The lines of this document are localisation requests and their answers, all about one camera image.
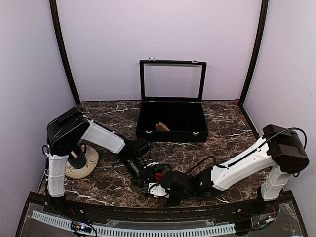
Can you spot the white slotted cable duct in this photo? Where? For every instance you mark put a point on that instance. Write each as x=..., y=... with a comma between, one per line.
x=140, y=229

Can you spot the black glass-lid display case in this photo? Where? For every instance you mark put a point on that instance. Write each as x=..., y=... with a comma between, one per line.
x=171, y=93

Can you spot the right black frame post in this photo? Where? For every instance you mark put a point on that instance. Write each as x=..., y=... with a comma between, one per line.
x=255, y=51

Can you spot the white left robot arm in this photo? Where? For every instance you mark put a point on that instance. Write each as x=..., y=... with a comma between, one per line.
x=63, y=135

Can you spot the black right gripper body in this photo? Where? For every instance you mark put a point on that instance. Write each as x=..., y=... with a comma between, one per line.
x=185, y=196

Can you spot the tan brown sock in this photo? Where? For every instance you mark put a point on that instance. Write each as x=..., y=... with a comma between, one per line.
x=161, y=127

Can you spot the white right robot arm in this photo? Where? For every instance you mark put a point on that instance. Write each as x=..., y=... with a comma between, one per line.
x=279, y=148

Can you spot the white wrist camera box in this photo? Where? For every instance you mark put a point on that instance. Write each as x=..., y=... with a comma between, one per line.
x=157, y=190

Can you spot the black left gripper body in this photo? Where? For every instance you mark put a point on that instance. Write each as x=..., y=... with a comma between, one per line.
x=135, y=170

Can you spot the left black frame post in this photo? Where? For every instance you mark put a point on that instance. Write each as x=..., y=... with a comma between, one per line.
x=62, y=51

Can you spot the red orange argyle sock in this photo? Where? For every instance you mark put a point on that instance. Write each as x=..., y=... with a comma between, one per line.
x=158, y=176

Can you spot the dark blue mug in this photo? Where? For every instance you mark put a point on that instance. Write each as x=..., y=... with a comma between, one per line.
x=77, y=156

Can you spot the black frame post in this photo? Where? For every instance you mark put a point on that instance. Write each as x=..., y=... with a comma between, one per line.
x=62, y=51
x=255, y=51

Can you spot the cream branch-pattern plate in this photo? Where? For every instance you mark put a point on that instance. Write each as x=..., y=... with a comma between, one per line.
x=92, y=157

